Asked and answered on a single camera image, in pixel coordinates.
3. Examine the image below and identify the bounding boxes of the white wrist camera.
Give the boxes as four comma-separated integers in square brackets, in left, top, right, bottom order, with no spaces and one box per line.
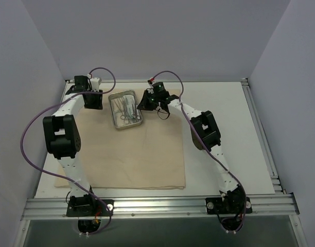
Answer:
[87,74,101,92]
[147,78,158,87]

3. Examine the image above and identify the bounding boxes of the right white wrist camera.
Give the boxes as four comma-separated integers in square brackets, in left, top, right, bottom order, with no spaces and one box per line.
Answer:
[147,78,158,87]

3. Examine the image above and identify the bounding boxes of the white packet in tray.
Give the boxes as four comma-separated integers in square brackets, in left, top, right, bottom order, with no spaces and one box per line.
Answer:
[123,94,135,105]

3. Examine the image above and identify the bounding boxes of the beige cloth wrap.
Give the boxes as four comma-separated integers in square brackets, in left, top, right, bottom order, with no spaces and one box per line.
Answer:
[55,87,187,190]

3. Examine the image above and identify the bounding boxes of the purple cable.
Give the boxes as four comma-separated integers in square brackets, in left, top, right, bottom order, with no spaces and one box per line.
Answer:
[20,67,116,235]
[148,70,247,235]

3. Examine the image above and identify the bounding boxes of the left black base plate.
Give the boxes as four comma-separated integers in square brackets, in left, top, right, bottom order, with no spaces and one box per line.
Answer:
[66,198,113,217]

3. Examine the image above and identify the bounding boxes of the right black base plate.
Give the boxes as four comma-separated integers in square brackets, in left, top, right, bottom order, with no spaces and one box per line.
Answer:
[205,197,244,215]

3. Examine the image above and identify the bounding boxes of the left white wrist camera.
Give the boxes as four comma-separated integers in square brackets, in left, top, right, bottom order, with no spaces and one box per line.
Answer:
[87,74,101,92]

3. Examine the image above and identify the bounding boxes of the right black thin cable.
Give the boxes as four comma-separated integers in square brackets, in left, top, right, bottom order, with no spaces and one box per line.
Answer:
[156,108,171,120]

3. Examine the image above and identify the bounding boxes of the surgical forceps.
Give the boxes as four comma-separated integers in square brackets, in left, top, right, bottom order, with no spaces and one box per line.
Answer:
[127,105,140,122]

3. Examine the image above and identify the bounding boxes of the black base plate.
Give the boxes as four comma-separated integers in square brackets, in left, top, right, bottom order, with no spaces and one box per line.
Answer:
[66,198,113,217]
[205,197,244,215]

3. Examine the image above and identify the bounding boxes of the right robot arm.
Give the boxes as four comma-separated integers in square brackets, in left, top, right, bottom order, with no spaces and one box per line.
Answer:
[137,80,247,213]

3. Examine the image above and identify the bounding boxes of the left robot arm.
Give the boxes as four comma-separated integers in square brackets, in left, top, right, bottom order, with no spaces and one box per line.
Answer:
[43,75,102,216]

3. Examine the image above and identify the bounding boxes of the metal instrument tray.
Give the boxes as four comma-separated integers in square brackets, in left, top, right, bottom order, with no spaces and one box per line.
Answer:
[108,90,143,130]

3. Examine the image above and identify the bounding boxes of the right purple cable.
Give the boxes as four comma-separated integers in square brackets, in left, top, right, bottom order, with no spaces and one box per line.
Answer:
[148,70,247,235]

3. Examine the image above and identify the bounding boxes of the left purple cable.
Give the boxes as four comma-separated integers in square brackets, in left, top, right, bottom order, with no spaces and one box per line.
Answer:
[20,67,116,235]

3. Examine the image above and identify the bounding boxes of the aluminium frame rail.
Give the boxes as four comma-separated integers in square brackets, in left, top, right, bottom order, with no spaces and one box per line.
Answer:
[21,193,300,220]

